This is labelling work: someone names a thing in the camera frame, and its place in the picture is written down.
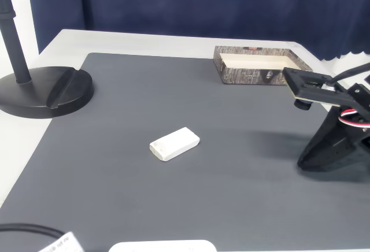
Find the black round-base stand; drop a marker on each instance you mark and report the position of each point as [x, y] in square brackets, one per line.
[43, 90]

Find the patterned open cardboard box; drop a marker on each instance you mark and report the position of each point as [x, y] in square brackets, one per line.
[248, 77]

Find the white printed label tag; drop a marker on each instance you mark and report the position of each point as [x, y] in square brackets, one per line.
[62, 243]

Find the grey desk mat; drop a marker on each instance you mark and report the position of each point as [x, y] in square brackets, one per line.
[173, 200]

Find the small white rectangular block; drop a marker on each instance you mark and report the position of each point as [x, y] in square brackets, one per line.
[173, 143]

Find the white flat device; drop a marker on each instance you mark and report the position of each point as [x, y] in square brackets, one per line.
[162, 246]

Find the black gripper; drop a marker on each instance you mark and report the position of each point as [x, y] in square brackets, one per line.
[332, 145]

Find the dark blue curtain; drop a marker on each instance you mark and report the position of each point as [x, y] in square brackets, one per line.
[202, 3]

